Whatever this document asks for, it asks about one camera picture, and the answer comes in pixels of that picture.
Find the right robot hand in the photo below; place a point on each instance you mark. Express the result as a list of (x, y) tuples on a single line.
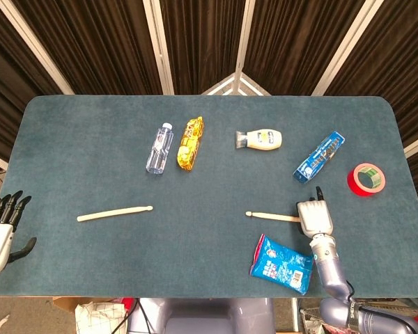
[(315, 217)]

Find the plain wooden drumstick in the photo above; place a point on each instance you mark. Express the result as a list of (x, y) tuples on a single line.
[(115, 213)]

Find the red tape roll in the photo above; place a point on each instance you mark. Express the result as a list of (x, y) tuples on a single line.
[(353, 184)]

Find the blue cookie box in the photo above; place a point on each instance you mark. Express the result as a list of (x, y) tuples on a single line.
[(317, 160)]

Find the blue snack bag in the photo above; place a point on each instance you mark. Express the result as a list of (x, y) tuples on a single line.
[(282, 264)]

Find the cardboard box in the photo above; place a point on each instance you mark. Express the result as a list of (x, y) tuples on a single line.
[(66, 304)]

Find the white mayonnaise squeeze bottle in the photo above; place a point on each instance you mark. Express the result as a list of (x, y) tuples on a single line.
[(264, 139)]

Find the teal table cloth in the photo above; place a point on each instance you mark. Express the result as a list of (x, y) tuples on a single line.
[(209, 243)]

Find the white checked bag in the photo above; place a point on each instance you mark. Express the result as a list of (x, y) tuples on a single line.
[(97, 318)]

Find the yellow foil snack pack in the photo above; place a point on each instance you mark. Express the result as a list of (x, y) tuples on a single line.
[(189, 146)]

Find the grey robot torso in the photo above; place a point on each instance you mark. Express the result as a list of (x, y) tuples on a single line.
[(202, 316)]

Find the brown curtain panel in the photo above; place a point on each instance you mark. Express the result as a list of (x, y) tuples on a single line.
[(292, 41), (7, 87), (404, 69), (202, 41), (97, 45)]

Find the white triangular screen base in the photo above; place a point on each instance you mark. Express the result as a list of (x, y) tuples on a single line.
[(236, 81)]

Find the clear plastic water bottle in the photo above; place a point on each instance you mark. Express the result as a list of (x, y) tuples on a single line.
[(159, 153)]

